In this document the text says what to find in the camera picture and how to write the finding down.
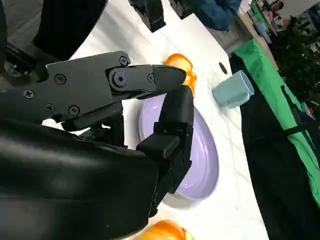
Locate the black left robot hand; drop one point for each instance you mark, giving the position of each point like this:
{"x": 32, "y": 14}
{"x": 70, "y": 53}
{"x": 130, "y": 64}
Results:
{"x": 152, "y": 15}

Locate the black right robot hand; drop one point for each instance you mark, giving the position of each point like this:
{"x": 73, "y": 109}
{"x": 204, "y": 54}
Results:
{"x": 75, "y": 180}

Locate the orange white toy bread roll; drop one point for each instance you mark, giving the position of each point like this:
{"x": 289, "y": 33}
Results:
{"x": 167, "y": 231}
{"x": 178, "y": 61}

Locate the person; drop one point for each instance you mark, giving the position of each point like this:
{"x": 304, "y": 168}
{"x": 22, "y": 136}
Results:
{"x": 217, "y": 12}
{"x": 277, "y": 7}

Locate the pale green mug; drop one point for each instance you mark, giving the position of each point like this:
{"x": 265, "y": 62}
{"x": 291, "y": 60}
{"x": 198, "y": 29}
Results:
{"x": 230, "y": 90}

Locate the beige background desk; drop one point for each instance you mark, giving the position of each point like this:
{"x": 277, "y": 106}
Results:
{"x": 260, "y": 40}

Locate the green cloth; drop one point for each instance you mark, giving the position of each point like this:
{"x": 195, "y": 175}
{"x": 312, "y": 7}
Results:
{"x": 262, "y": 67}

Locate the lilac plate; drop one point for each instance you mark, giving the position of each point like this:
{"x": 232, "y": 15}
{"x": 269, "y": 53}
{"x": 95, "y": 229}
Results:
{"x": 202, "y": 155}

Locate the dark green plant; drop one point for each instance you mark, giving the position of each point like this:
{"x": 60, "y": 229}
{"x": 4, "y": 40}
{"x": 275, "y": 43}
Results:
{"x": 300, "y": 55}

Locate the black cloth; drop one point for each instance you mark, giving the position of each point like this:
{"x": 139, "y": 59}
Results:
{"x": 270, "y": 162}

